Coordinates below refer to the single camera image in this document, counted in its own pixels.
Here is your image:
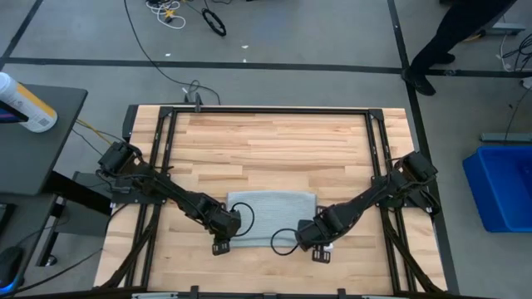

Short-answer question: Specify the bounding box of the grey microfiber towel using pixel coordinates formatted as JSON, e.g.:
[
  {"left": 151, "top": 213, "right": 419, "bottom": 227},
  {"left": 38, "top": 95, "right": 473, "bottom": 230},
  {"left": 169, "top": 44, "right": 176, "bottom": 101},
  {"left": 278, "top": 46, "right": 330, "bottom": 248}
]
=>
[{"left": 226, "top": 189, "right": 319, "bottom": 249}]

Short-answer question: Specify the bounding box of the black table edge box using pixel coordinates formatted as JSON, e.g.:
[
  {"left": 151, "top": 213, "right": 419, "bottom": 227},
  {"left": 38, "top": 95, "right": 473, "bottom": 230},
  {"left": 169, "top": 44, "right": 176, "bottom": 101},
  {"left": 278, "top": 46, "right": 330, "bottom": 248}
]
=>
[{"left": 121, "top": 103, "right": 140, "bottom": 143}]

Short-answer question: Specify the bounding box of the desk leg base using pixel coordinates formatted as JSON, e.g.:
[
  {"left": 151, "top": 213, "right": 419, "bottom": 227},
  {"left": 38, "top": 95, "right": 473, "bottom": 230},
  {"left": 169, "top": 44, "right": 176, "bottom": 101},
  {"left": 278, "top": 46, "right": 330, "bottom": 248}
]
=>
[{"left": 35, "top": 169, "right": 126, "bottom": 267}]

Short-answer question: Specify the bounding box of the blue plastic bin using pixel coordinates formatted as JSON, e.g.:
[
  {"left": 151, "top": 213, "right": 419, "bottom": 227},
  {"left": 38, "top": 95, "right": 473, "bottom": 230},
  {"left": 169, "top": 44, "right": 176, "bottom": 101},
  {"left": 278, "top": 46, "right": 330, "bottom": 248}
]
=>
[{"left": 461, "top": 145, "right": 532, "bottom": 233}]

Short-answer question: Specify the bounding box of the dark grey desk top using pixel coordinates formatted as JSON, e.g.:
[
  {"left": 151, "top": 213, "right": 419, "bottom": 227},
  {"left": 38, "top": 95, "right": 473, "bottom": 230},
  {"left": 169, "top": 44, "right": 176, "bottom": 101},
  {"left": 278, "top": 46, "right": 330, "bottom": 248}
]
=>
[{"left": 0, "top": 193, "right": 58, "bottom": 292}]

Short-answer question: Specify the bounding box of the black side table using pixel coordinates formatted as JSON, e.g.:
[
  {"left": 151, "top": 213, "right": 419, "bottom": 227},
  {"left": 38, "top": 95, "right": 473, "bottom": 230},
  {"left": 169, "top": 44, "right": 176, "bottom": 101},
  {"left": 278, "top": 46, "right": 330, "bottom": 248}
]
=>
[{"left": 0, "top": 84, "right": 89, "bottom": 197}]

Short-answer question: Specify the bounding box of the grey table foot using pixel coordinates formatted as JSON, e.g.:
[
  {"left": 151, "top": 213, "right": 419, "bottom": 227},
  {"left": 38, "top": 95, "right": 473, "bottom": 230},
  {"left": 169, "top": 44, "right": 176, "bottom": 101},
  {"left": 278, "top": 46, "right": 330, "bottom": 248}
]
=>
[
  {"left": 477, "top": 21, "right": 527, "bottom": 37},
  {"left": 480, "top": 131, "right": 532, "bottom": 145}
]

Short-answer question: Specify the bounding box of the black computer mouse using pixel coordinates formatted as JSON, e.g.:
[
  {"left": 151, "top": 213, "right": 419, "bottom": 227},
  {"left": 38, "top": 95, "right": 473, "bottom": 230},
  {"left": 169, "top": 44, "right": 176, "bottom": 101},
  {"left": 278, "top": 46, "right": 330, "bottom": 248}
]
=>
[{"left": 0, "top": 245, "right": 25, "bottom": 295}]

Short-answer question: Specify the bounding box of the white bottle yellow label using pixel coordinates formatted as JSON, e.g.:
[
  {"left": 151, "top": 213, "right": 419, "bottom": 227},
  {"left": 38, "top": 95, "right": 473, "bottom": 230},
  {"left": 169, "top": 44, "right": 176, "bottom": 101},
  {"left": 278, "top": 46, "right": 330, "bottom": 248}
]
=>
[{"left": 0, "top": 71, "right": 58, "bottom": 134}]

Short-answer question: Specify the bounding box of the black device with screen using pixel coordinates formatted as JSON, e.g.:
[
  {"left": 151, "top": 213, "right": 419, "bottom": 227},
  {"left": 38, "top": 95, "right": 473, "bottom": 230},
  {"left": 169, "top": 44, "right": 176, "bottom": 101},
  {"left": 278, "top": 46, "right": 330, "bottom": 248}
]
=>
[{"left": 0, "top": 99, "right": 30, "bottom": 125}]

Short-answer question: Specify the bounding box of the person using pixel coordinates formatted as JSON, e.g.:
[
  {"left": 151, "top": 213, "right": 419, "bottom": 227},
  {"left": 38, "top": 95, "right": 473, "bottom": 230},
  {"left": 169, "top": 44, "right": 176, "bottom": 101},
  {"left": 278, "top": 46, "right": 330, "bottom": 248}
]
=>
[{"left": 401, "top": 0, "right": 519, "bottom": 97}]

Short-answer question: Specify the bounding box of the black left wrist camera cable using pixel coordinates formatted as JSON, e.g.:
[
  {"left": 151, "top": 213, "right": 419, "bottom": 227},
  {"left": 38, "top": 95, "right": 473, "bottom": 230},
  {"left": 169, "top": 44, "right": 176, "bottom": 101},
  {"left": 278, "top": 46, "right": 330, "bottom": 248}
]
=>
[{"left": 229, "top": 201, "right": 256, "bottom": 238}]

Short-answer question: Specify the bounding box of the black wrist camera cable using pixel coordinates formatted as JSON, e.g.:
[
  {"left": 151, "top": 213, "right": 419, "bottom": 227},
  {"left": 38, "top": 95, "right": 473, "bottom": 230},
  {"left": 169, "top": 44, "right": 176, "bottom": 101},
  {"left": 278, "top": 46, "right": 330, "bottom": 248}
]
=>
[
  {"left": 229, "top": 201, "right": 256, "bottom": 238},
  {"left": 269, "top": 228, "right": 301, "bottom": 257}
]

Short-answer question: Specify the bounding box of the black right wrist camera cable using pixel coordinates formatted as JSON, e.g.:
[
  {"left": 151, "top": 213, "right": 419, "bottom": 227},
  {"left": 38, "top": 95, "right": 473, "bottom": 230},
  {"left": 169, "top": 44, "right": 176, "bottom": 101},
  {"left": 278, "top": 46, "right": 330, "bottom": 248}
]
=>
[{"left": 269, "top": 228, "right": 301, "bottom": 257}]

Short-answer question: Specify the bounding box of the black aluminium table frame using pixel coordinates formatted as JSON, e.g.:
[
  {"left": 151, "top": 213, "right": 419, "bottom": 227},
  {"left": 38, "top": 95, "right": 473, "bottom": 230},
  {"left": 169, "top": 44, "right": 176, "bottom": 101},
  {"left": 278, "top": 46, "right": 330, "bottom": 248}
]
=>
[{"left": 97, "top": 105, "right": 448, "bottom": 299}]

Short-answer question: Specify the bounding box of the grey cable with plug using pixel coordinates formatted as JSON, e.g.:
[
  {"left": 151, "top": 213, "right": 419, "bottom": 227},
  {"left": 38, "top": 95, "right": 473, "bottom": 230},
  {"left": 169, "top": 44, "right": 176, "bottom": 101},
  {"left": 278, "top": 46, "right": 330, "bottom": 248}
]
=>
[{"left": 181, "top": 80, "right": 205, "bottom": 113}]

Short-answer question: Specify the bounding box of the thin yellow wire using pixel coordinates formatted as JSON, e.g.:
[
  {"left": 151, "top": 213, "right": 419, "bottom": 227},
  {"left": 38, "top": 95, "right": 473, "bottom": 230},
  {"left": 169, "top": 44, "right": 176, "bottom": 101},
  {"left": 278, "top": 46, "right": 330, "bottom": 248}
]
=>
[{"left": 76, "top": 119, "right": 126, "bottom": 146}]

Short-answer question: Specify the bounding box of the black mouse cable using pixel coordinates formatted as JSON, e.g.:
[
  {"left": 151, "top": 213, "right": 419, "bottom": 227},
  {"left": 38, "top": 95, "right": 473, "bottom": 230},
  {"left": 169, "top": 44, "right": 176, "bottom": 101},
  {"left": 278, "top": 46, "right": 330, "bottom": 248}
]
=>
[{"left": 14, "top": 248, "right": 104, "bottom": 295}]

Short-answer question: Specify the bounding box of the black coiled cable ring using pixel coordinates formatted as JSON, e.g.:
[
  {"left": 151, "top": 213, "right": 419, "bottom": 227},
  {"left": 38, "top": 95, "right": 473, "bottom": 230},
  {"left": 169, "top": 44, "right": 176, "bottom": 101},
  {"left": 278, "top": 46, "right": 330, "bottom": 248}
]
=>
[{"left": 201, "top": 7, "right": 228, "bottom": 37}]

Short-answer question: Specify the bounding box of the long black floor cable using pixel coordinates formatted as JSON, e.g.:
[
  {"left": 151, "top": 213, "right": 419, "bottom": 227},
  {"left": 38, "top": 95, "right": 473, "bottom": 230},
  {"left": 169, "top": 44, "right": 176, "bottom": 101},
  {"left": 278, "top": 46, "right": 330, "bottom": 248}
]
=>
[{"left": 123, "top": 0, "right": 222, "bottom": 105}]

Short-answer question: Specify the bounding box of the thin black floor cable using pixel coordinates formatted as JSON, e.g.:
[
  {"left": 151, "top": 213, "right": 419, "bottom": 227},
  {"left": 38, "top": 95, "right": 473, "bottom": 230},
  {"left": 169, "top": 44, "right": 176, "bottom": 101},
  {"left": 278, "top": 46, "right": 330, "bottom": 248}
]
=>
[{"left": 504, "top": 85, "right": 532, "bottom": 145}]

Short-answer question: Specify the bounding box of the black and white cable bundle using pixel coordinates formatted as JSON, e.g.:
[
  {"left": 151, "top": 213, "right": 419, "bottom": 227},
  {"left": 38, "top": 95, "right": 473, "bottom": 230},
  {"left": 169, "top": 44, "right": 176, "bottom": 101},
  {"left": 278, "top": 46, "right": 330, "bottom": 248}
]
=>
[{"left": 496, "top": 32, "right": 532, "bottom": 74}]

